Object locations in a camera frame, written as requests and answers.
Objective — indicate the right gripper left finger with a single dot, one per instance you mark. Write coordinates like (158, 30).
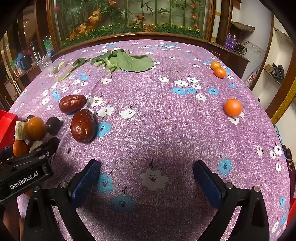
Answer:
(40, 221)

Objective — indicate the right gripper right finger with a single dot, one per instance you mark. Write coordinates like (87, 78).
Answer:
(252, 222)

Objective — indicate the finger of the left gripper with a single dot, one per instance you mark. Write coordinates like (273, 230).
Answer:
(48, 148)

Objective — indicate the peeled banana piece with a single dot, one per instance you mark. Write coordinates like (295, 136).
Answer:
(21, 132)

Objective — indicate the large red jujube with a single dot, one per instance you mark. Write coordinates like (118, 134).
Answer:
(83, 126)

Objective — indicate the red tray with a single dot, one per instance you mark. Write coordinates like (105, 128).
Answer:
(7, 128)

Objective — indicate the lone orange tangerine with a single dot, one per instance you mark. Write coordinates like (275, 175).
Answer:
(232, 107)

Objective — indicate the dark plum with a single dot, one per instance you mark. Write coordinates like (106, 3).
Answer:
(29, 118)
(53, 125)

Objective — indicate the green olive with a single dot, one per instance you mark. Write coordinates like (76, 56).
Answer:
(55, 70)

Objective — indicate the clear plastic cup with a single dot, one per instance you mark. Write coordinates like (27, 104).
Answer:
(45, 64)

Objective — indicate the small bok choy stalk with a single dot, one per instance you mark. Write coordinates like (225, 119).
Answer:
(77, 63)

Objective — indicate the purple floral tablecloth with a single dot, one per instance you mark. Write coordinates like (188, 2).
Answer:
(150, 129)

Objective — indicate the steel thermos jug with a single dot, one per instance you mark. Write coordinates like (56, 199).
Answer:
(34, 51)

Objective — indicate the blue detergent jug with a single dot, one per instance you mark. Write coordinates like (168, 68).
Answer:
(23, 61)

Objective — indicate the green water bottle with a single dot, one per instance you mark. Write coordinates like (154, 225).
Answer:
(48, 45)

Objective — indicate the large green leaf vegetable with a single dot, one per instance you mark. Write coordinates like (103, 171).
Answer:
(119, 59)

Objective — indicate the small tangerine far pair front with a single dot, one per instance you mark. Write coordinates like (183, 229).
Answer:
(220, 72)

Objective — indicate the small tangerine pair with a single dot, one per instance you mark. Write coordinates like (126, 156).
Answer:
(215, 65)
(220, 72)

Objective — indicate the flower garden glass panel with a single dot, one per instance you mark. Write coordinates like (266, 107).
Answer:
(73, 21)

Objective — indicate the small tangerine far pair back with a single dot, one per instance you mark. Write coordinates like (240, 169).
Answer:
(215, 65)

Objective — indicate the purple bottles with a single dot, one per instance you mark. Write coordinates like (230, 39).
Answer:
(230, 42)

